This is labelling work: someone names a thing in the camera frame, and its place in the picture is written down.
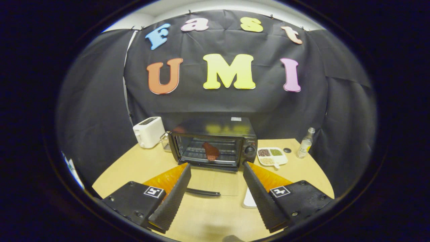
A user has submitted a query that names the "brown meat piece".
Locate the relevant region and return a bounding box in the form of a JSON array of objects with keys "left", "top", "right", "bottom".
[{"left": 202, "top": 142, "right": 220, "bottom": 161}]

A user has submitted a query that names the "white divided dish of beans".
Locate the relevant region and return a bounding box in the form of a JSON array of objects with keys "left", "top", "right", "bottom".
[{"left": 257, "top": 147, "right": 288, "bottom": 169}]

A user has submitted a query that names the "white pop-up toaster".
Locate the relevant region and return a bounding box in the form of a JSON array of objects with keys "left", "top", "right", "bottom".
[{"left": 133, "top": 117, "right": 166, "bottom": 149}]

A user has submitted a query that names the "black toaster oven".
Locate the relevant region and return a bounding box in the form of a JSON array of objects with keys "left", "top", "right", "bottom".
[{"left": 168, "top": 117, "right": 258, "bottom": 197}]

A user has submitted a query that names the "small wire basket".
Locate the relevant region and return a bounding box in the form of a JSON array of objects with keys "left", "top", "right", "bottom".
[{"left": 160, "top": 132, "right": 172, "bottom": 152}]

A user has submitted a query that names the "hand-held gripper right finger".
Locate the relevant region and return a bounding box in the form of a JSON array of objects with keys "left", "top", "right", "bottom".
[{"left": 243, "top": 162, "right": 336, "bottom": 234}]

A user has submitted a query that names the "clear glass bottle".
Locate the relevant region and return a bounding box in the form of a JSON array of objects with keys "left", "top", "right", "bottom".
[{"left": 296, "top": 127, "right": 315, "bottom": 159}]

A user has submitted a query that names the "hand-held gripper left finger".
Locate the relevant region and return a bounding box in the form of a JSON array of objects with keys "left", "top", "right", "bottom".
[{"left": 97, "top": 163, "right": 192, "bottom": 234}]

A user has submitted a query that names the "white rectangular tray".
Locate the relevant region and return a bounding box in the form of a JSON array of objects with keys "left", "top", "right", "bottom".
[{"left": 243, "top": 187, "right": 258, "bottom": 209}]

